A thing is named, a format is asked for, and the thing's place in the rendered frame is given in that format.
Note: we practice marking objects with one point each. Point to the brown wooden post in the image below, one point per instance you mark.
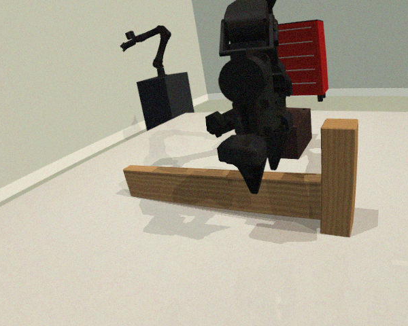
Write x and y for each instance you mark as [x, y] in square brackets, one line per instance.
[339, 154]

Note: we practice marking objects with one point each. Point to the brown wooden rail with steel hooks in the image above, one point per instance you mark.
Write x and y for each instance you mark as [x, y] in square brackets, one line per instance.
[287, 194]

